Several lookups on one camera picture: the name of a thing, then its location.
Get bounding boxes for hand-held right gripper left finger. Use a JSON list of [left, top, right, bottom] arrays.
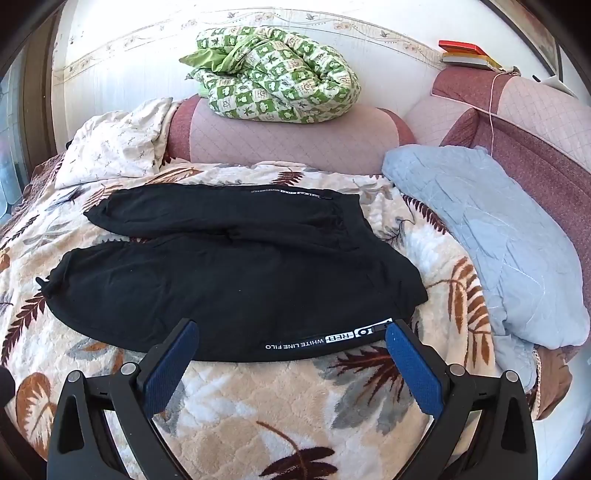
[[46, 318, 200, 480]]

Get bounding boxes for red book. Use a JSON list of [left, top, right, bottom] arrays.
[[438, 41, 481, 56]]

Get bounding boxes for brown cushion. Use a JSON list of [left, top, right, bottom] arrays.
[[531, 346, 575, 421]]

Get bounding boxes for black pants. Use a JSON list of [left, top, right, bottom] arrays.
[[36, 184, 429, 363]]

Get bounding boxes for leaf print fleece blanket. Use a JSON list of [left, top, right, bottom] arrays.
[[0, 159, 497, 480]]

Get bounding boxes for stack of books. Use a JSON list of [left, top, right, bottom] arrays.
[[441, 51, 504, 71]]

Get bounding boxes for white cable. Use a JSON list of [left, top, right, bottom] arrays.
[[487, 67, 520, 160]]

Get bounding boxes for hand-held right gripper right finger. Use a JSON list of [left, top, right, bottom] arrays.
[[385, 318, 539, 480]]

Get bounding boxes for pink and maroon sofa backrest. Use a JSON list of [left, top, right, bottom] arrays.
[[406, 69, 591, 278]]

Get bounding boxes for wooden framed glass door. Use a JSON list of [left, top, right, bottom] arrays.
[[0, 9, 63, 222]]

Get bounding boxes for white floral pillow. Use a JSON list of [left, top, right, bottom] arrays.
[[54, 98, 174, 189]]

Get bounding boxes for green checkered quilt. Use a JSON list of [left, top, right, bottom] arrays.
[[179, 25, 362, 125]]

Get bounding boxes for wall picture frame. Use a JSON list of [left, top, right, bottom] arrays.
[[482, 0, 566, 77]]

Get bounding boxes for light blue quilted blanket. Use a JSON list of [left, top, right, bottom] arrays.
[[381, 145, 591, 384]]

